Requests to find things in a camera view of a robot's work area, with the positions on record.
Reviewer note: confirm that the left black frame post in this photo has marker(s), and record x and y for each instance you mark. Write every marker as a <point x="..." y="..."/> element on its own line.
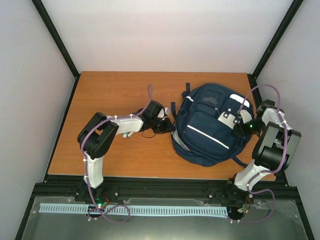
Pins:
<point x="46" y="19"/>

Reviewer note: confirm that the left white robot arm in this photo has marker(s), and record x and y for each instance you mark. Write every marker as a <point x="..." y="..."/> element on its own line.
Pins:
<point x="96" y="138"/>

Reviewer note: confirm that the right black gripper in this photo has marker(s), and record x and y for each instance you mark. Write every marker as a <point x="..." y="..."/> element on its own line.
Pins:
<point x="241" y="131"/>

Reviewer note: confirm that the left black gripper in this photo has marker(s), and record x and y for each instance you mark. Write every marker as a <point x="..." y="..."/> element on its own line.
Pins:
<point x="168" y="126"/>

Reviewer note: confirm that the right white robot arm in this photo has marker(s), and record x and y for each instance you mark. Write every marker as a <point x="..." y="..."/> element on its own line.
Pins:
<point x="272" y="153"/>

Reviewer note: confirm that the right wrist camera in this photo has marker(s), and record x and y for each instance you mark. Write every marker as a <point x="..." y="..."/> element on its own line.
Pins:
<point x="245" y="116"/>

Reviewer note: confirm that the navy blue student backpack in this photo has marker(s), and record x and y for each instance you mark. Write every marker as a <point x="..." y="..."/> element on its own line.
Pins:
<point x="204" y="124"/>

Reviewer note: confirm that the right black frame post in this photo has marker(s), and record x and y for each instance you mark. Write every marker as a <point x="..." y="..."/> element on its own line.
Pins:
<point x="284" y="24"/>

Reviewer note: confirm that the white green glue stick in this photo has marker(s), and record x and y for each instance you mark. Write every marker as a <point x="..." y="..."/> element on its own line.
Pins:
<point x="128" y="134"/>

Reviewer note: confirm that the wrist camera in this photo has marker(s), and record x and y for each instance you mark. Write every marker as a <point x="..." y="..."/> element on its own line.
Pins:
<point x="245" y="116"/>
<point x="164" y="112"/>

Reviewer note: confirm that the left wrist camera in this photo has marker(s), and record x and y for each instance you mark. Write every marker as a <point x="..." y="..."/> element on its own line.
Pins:
<point x="164" y="112"/>

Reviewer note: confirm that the light blue slotted cable duct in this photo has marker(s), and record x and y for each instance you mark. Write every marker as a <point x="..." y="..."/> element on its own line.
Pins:
<point x="136" y="210"/>

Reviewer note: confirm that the black frame post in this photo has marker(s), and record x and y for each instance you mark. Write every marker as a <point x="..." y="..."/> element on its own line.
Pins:
<point x="284" y="24"/>
<point x="46" y="19"/>

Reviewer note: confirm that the black aluminium frame base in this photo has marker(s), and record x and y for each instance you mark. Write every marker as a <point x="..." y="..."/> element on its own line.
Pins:
<point x="288" y="222"/>

